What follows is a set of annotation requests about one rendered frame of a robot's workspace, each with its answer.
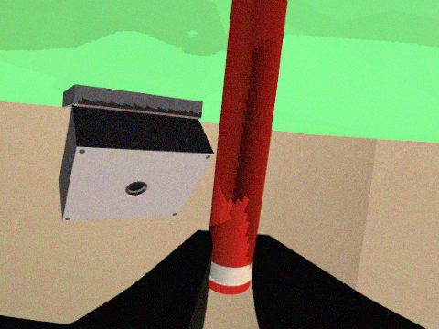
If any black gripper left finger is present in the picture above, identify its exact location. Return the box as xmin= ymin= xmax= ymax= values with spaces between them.
xmin=0 ymin=230 xmax=212 ymax=329

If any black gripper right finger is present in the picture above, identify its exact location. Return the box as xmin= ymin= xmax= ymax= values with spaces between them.
xmin=252 ymin=234 xmax=425 ymax=329

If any grey square panel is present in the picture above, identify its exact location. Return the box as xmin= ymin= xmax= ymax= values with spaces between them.
xmin=59 ymin=84 xmax=213 ymax=222

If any red peg with white band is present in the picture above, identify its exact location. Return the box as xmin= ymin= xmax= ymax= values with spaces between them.
xmin=209 ymin=0 xmax=288 ymax=293

